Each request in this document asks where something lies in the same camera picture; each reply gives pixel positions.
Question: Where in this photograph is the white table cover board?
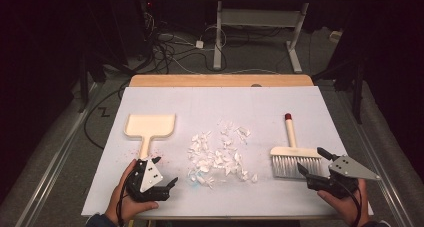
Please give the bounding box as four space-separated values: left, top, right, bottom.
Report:
81 86 374 218

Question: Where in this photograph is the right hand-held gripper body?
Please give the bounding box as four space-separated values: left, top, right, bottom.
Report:
306 155 381 200

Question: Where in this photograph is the right hand-held gripper cable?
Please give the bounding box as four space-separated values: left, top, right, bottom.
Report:
344 183 364 227

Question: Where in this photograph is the white floor cable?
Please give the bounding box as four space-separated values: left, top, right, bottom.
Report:
166 51 283 76

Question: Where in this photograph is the left hand-held gripper cable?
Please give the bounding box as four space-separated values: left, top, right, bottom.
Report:
115 171 135 227

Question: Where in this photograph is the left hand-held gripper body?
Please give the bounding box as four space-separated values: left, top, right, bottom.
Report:
125 158 171 203

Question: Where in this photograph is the metal bracket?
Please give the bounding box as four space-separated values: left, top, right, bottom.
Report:
14 81 101 227

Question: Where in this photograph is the hand-held gripper cable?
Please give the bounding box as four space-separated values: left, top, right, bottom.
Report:
344 183 364 227
115 171 135 227

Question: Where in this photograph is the aluminium floor rail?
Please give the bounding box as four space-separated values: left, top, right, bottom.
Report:
336 86 416 227

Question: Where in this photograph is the cream hand brush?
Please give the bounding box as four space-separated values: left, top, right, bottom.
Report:
269 112 324 180

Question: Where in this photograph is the black metal stand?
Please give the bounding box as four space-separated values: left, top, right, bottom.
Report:
312 51 366 125

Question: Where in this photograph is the person's right hand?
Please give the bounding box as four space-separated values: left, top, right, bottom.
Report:
317 179 371 227

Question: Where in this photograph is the pile of white paper scraps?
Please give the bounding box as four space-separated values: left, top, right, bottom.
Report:
186 120 259 190

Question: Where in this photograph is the wooden table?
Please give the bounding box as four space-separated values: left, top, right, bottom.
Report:
128 74 344 221

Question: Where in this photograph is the cream plastic dustpan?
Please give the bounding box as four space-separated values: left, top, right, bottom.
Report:
123 113 177 161

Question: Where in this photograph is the white metal desk frame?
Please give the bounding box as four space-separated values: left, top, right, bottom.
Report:
199 0 355 74

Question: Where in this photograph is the person's left hand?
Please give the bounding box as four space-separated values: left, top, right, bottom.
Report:
105 159 160 225

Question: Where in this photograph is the black floor cable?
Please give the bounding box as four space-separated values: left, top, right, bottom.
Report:
83 82 132 151

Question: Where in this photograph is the black cable bundle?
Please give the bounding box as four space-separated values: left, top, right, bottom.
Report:
141 11 231 75

